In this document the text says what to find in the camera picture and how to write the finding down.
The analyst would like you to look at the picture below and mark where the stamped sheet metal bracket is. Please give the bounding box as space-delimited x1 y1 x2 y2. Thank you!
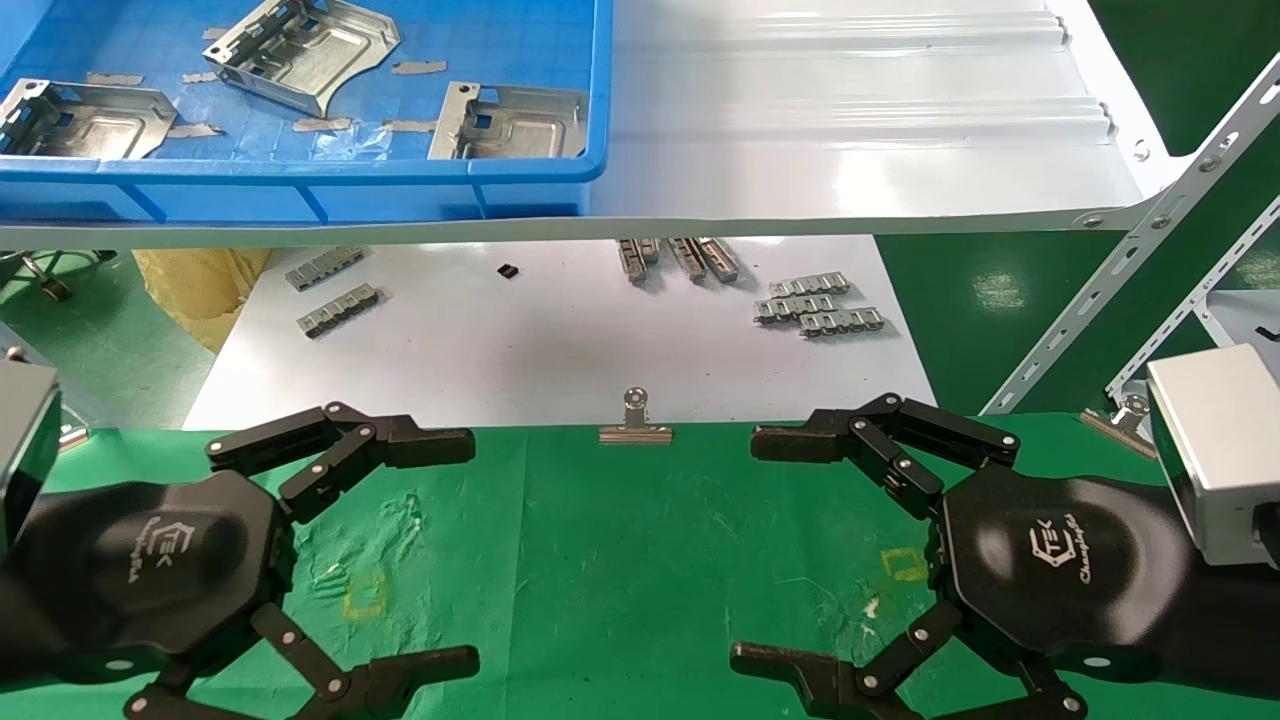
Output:
203 0 402 118
0 78 179 161
428 81 589 161

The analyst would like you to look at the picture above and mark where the white metal ramp panel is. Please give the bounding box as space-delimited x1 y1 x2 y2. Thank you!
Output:
0 0 1197 252

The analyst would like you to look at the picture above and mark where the blue plastic bin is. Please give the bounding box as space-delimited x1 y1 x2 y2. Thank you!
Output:
0 0 614 227

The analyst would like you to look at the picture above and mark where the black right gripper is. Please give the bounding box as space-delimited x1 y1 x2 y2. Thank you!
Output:
730 393 1201 720

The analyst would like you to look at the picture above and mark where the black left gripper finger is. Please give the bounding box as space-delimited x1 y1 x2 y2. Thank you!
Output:
205 402 477 526

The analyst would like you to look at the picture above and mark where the white sheet board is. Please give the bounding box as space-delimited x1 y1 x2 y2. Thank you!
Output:
181 235 942 432

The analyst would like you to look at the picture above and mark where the white metal frame panel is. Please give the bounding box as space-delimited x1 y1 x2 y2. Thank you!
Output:
1195 288 1280 351

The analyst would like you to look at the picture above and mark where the white perforated angle bar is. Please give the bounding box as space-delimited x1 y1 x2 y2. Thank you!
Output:
1104 197 1280 399
983 52 1280 417

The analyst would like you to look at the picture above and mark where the green cloth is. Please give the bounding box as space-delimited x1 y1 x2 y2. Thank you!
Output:
0 411 1280 720

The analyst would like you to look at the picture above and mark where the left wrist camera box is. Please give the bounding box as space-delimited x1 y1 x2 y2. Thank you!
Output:
0 358 63 557

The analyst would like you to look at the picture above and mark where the black chair base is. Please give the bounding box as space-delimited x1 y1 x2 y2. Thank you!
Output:
0 250 120 304

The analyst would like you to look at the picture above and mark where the grey metal frame bar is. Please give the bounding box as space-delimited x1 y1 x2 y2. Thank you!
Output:
58 385 107 430

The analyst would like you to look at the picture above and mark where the clear crumpled plastic film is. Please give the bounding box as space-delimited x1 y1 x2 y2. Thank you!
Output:
315 127 393 162

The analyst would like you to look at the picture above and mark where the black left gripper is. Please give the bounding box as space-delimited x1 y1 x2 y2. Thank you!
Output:
0 472 482 720

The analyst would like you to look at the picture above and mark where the yellow plastic bag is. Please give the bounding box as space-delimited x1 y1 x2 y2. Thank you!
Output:
131 248 274 354

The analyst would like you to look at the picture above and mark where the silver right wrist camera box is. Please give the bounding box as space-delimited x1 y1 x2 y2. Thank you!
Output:
1146 344 1280 569

